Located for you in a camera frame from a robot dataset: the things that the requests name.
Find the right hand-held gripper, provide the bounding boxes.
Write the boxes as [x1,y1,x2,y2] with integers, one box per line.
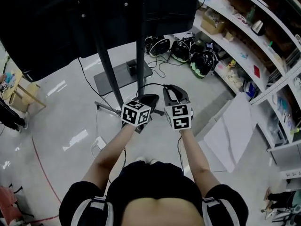
[162,84,194,131]

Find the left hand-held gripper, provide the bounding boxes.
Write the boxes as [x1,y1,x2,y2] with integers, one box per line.
[120,94,160,134]

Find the person's left forearm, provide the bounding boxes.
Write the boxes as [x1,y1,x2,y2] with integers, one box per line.
[81,123,136,190]

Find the person's right forearm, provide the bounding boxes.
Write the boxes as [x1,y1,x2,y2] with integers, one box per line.
[180,128,222,197]

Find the white power strip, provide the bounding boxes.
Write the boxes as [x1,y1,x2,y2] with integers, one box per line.
[95,136,107,151]

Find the grey TV stand shelf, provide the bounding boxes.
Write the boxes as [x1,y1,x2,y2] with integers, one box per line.
[93,59,153,97]

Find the small black box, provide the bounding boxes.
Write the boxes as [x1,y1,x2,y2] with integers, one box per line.
[126,59,138,76]

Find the black glossy helmet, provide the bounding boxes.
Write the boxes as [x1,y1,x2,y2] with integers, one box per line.
[145,35,172,57]
[170,40,191,63]
[189,51,216,80]

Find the pile of white plastic parts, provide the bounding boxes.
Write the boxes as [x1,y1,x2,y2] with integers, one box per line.
[222,68,245,94]

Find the white veined board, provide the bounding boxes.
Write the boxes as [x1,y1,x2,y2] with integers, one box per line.
[203,92,256,173]

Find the white curved shelving unit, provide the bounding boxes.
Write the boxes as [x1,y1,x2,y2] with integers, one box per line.
[192,0,301,153]

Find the blue box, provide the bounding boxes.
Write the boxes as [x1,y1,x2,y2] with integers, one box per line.
[244,81,256,96]

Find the person's black t-shirt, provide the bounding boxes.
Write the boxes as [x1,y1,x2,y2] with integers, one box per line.
[58,161,249,226]

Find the large cardboard box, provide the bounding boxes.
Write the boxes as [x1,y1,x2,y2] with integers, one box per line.
[200,8,227,35]

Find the small cardboard box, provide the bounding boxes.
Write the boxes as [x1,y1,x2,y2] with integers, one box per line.
[222,31,235,42]

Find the clear plastic bags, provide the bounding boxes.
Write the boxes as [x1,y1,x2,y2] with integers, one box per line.
[203,0,235,13]

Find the stainless steel kettle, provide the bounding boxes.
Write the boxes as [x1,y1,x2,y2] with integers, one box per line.
[250,20,266,37]

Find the clear plastic storage box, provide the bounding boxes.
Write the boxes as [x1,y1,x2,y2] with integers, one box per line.
[269,116,289,147]

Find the person's upper chest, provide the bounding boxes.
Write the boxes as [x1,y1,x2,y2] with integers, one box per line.
[122,198,205,226]

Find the green bottle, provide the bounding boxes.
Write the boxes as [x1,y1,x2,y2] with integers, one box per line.
[246,5,257,20]

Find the small wooden table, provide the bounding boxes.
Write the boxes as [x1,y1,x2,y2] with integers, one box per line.
[1,69,47,114]

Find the red cloth bag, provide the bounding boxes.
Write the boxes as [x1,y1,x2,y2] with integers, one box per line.
[0,186,18,226]

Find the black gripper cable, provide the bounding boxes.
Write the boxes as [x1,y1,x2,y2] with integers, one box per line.
[176,135,184,171]

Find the white cable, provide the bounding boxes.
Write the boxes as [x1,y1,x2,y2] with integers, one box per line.
[90,141,98,159]

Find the person's right shoulder strap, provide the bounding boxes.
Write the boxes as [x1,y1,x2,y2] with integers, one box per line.
[201,196,238,226]

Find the person's shoulder strap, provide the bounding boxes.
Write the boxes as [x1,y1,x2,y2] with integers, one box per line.
[201,196,238,226]
[70,196,114,226]

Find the person's left shoulder strap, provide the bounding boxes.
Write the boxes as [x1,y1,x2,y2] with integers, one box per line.
[70,196,114,226]

